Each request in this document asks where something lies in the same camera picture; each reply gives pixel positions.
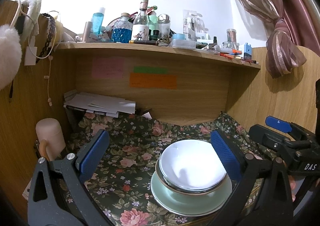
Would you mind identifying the white spotted bowl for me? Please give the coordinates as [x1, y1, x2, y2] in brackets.
[155, 139, 227, 196]

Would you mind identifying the mint green plate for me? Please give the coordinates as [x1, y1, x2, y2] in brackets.
[150, 173, 232, 217]

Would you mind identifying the right hand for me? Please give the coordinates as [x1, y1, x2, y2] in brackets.
[288, 175, 296, 202]

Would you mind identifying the floral tablecloth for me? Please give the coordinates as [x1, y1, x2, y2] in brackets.
[58, 110, 278, 226]

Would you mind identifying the stack of white papers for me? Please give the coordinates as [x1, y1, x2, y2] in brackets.
[63, 90, 136, 118]

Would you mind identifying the blue box on shelf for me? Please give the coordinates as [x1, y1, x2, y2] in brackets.
[243, 43, 252, 60]

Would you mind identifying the pink sticky note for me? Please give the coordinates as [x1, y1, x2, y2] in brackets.
[91, 57, 125, 79]

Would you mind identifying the orange sticky note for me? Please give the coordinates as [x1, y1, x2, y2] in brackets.
[129, 73, 177, 89]

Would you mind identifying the green sticky note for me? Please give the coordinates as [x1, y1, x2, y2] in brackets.
[133, 66, 168, 74]

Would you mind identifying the white fluffy object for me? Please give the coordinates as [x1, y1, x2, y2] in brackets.
[0, 24, 22, 90]

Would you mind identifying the blue liquid glass bottle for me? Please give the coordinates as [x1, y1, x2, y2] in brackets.
[111, 13, 133, 43]

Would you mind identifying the pink striped curtain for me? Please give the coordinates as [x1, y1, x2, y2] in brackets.
[238, 0, 319, 78]

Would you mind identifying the clear illustrated bottle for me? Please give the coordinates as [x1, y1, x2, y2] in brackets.
[131, 0, 149, 41]

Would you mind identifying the light blue bottle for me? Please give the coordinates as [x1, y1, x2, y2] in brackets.
[91, 8, 105, 35]

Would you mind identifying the beige hanging cord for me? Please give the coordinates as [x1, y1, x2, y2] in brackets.
[43, 55, 54, 107]

